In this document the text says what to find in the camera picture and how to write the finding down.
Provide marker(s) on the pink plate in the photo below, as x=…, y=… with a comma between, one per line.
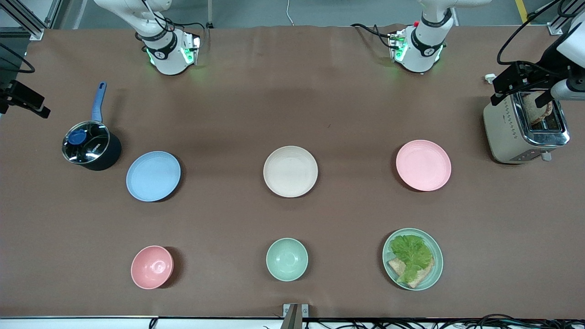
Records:
x=423, y=165

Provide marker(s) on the pink bowl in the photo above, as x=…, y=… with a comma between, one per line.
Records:
x=151, y=267

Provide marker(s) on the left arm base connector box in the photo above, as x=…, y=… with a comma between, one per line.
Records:
x=397, y=45

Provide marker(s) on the light blue plate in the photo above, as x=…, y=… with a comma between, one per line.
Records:
x=153, y=176

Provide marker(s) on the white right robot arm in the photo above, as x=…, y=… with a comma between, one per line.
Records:
x=170, y=57

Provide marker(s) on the toast slice in toaster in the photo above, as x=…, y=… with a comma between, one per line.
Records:
x=532, y=109

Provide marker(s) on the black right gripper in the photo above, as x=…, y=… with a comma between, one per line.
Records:
x=10, y=88

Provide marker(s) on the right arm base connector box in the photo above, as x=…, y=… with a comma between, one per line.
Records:
x=191, y=49

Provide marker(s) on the beige plate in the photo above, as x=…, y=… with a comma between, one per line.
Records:
x=290, y=172

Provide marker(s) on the silver toaster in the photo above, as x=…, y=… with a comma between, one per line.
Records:
x=507, y=132

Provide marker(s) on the brown bread slice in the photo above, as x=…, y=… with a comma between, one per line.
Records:
x=422, y=276

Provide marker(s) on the green lettuce leaf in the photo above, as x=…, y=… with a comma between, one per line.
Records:
x=411, y=253

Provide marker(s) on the thin grey stand pole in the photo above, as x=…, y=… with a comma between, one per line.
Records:
x=210, y=13

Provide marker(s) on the aluminium frame profile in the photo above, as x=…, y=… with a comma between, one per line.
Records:
x=561, y=23
x=27, y=23

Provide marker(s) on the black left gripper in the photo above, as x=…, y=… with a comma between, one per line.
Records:
x=546, y=64

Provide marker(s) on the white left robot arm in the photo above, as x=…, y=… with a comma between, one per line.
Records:
x=425, y=48

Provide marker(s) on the green plate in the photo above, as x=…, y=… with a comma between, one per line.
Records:
x=436, y=269

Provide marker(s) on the glass lid with blue knob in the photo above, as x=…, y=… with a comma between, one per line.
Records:
x=87, y=142

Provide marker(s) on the grey metal camera mount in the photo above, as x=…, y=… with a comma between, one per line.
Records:
x=295, y=315

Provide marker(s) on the green bowl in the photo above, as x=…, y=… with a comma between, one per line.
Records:
x=287, y=259

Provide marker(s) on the white plug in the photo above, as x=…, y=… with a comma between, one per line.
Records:
x=490, y=78

